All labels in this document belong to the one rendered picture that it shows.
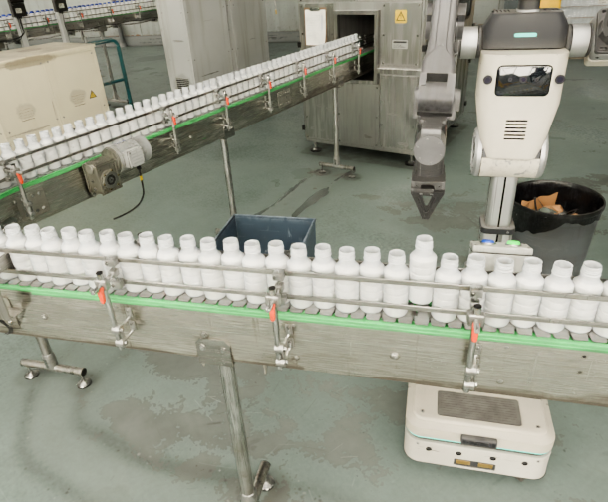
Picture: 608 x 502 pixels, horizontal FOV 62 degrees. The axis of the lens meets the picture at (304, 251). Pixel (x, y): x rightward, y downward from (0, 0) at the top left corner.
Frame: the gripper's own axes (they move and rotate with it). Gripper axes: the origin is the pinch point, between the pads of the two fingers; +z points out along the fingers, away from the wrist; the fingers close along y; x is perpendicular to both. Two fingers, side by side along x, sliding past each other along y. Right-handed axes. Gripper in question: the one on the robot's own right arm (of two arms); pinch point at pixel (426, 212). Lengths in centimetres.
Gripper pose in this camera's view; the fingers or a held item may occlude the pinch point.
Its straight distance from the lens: 113.8
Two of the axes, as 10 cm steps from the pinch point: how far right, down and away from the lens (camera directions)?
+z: 0.6, 8.6, 5.0
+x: 9.7, 0.7, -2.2
